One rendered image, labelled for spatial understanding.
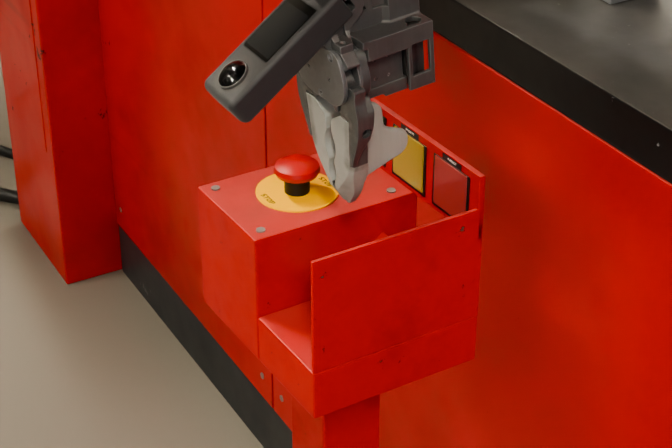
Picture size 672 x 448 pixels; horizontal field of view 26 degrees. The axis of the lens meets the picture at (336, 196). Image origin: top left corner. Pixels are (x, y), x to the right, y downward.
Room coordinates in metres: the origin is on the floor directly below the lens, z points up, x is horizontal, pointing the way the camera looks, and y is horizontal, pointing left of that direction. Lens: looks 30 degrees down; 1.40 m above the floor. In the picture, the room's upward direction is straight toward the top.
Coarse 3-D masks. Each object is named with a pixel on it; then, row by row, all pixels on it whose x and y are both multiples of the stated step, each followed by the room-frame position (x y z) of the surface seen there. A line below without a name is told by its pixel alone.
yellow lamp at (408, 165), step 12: (408, 144) 1.09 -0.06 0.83; (420, 144) 1.08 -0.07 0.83; (396, 156) 1.11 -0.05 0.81; (408, 156) 1.09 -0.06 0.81; (420, 156) 1.08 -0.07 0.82; (396, 168) 1.11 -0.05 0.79; (408, 168) 1.09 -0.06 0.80; (420, 168) 1.08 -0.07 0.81; (408, 180) 1.09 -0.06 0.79; (420, 180) 1.08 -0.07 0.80
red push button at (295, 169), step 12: (288, 156) 1.10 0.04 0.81; (300, 156) 1.10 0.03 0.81; (276, 168) 1.09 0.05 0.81; (288, 168) 1.08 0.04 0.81; (300, 168) 1.08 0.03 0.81; (312, 168) 1.08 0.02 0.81; (288, 180) 1.07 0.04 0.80; (300, 180) 1.07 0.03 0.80; (288, 192) 1.08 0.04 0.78; (300, 192) 1.08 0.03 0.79
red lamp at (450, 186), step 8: (440, 160) 1.05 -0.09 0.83; (440, 168) 1.05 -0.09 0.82; (448, 168) 1.04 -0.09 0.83; (440, 176) 1.05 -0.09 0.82; (448, 176) 1.04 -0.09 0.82; (456, 176) 1.03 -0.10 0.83; (464, 176) 1.02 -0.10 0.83; (440, 184) 1.05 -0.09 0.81; (448, 184) 1.04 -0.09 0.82; (456, 184) 1.03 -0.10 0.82; (464, 184) 1.02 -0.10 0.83; (440, 192) 1.05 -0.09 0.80; (448, 192) 1.04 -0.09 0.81; (456, 192) 1.03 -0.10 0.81; (464, 192) 1.02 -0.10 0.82; (440, 200) 1.05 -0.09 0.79; (448, 200) 1.04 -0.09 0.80; (456, 200) 1.03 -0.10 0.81; (464, 200) 1.02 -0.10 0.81; (448, 208) 1.04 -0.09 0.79; (456, 208) 1.03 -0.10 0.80; (464, 208) 1.02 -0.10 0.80
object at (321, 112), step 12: (312, 96) 1.01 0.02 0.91; (312, 108) 1.01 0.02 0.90; (324, 108) 1.00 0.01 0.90; (312, 120) 1.02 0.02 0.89; (324, 120) 1.00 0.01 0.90; (312, 132) 1.02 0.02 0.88; (324, 132) 1.00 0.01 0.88; (324, 144) 1.00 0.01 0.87; (324, 156) 1.00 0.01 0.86; (324, 168) 1.01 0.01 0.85
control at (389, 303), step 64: (384, 192) 1.09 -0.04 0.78; (256, 256) 1.01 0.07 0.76; (320, 256) 1.04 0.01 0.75; (384, 256) 0.96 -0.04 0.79; (448, 256) 1.00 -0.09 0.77; (256, 320) 1.01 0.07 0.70; (320, 320) 0.93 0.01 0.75; (384, 320) 0.96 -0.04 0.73; (448, 320) 1.00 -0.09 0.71; (320, 384) 0.93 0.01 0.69; (384, 384) 0.96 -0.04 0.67
